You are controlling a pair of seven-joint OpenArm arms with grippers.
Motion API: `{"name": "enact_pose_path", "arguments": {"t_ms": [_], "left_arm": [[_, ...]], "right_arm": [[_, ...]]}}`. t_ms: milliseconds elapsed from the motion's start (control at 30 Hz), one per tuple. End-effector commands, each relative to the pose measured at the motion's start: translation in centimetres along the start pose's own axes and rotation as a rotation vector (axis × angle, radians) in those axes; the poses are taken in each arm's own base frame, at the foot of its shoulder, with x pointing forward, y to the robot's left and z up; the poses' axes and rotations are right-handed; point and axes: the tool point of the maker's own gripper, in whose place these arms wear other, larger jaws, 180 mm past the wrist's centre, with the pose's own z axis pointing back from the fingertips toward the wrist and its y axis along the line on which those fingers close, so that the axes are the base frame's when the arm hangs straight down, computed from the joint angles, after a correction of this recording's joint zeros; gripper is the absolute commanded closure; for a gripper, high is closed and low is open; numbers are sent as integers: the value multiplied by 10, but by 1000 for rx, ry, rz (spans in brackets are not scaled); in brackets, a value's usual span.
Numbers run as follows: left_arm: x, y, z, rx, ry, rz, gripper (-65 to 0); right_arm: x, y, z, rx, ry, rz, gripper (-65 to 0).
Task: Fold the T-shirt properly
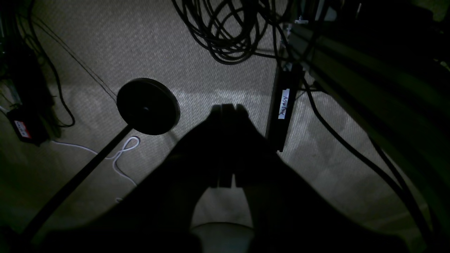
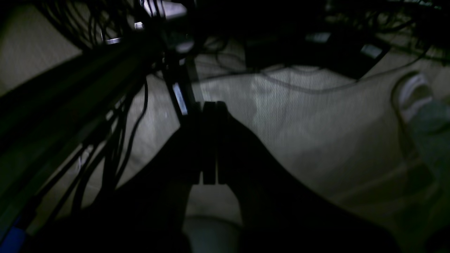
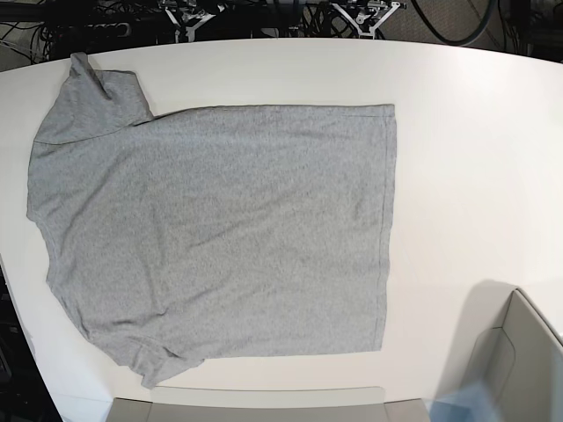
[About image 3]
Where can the grey T-shirt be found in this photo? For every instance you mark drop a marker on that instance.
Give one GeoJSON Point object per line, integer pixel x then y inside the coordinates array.
{"type": "Point", "coordinates": [215, 232]}

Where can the grey bin at bottom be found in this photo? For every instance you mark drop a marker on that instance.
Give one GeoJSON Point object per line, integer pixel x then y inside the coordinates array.
{"type": "Point", "coordinates": [352, 404]}

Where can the grey bin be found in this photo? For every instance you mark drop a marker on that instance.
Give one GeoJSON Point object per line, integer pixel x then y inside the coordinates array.
{"type": "Point", "coordinates": [352, 404]}
{"type": "Point", "coordinates": [515, 371]}

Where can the grey bin at right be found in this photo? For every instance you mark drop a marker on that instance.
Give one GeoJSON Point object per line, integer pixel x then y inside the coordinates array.
{"type": "Point", "coordinates": [515, 371]}

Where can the blue translucent object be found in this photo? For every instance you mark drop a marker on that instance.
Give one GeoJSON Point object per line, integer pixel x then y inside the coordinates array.
{"type": "Point", "coordinates": [462, 402]}

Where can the white camera bracket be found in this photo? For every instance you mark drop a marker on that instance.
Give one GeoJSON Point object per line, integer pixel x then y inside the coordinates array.
{"type": "Point", "coordinates": [366, 17]}
{"type": "Point", "coordinates": [188, 16]}

